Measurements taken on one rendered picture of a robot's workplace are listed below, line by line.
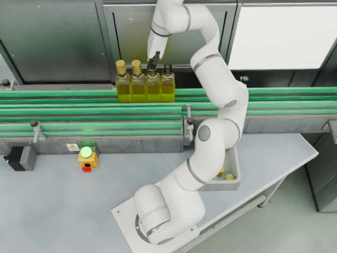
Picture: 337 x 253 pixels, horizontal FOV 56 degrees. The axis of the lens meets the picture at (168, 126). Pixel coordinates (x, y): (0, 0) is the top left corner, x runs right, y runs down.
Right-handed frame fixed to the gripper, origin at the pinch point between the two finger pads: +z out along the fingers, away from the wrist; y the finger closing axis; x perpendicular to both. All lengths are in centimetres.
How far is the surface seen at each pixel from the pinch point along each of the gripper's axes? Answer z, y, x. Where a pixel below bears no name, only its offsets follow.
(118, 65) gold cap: 3.8, 1.2, -11.6
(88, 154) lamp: 38.5, 20.4, -18.6
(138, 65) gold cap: 2.0, 1.1, -4.7
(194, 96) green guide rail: 19.8, -3.1, 23.6
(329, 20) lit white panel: -24, -11, 62
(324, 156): 54, -1, 116
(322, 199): 71, 19, 120
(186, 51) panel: 3.5, -12.3, 15.1
